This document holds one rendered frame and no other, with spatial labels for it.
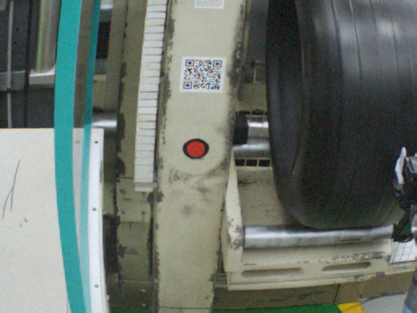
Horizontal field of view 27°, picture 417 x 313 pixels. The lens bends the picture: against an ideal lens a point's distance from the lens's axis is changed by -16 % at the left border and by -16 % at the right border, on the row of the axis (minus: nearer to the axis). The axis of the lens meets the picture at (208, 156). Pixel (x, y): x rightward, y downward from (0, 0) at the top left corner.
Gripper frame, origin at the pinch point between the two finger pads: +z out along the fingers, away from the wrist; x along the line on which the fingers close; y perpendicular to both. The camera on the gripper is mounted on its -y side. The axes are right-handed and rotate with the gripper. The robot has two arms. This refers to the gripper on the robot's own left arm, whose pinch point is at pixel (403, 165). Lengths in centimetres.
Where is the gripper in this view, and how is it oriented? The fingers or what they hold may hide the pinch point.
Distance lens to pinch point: 158.5
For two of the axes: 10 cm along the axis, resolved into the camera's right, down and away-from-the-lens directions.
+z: -0.7, -5.3, 8.5
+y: 0.7, -8.5, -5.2
